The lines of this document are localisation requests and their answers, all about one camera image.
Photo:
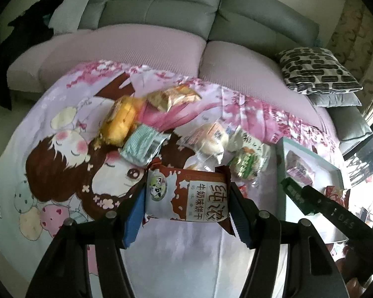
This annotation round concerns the dark cloth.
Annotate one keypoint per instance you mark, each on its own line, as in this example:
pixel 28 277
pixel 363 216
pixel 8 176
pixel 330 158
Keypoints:
pixel 28 28

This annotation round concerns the red snack packet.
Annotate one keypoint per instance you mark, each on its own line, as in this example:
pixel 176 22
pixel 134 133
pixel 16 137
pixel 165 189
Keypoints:
pixel 337 194

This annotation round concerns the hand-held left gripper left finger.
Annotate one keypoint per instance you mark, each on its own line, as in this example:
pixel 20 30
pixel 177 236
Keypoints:
pixel 135 220

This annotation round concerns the pink snack packet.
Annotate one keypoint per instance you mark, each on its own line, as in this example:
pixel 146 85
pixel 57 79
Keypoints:
pixel 300 169

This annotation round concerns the black white patterned pillow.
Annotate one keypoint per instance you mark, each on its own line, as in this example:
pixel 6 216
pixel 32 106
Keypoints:
pixel 317 68

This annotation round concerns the printed cartoon blanket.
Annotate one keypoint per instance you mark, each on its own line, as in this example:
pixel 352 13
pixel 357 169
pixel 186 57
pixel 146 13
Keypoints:
pixel 65 161

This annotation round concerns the mint green snack packet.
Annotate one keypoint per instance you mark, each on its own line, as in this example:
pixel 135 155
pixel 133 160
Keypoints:
pixel 141 144

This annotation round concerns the black furniture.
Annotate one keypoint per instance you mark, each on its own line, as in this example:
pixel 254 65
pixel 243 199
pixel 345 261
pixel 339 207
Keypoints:
pixel 370 149

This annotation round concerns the brown white biscuit packet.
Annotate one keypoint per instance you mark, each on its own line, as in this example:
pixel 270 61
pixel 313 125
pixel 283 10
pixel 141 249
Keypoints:
pixel 186 198

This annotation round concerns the orange silver snack packet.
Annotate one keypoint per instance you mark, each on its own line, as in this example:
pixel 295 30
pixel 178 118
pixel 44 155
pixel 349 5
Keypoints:
pixel 171 97

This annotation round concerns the teal edged white box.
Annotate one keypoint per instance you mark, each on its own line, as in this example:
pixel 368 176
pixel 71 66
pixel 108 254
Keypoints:
pixel 323 170

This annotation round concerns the light grey pillow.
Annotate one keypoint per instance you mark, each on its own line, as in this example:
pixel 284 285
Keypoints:
pixel 71 12

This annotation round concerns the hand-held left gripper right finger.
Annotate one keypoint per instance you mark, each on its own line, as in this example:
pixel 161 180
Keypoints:
pixel 239 220

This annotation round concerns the grey sofa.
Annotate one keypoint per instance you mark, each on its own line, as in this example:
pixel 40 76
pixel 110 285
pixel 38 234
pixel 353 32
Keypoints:
pixel 161 12

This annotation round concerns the pink sofa seat cover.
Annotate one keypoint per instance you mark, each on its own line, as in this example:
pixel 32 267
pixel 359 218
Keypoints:
pixel 127 49

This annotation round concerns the green white snack packet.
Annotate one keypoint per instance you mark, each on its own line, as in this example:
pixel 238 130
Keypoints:
pixel 247 158

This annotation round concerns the yellow bread packet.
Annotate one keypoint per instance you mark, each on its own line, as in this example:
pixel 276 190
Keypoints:
pixel 119 121

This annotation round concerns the dark green snack packet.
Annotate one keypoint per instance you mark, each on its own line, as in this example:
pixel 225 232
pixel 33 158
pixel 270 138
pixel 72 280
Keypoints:
pixel 295 192

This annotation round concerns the clear bun packet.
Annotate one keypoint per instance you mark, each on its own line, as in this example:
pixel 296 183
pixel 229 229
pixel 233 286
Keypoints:
pixel 209 142

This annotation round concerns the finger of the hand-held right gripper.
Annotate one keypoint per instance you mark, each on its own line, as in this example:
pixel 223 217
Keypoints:
pixel 329 208

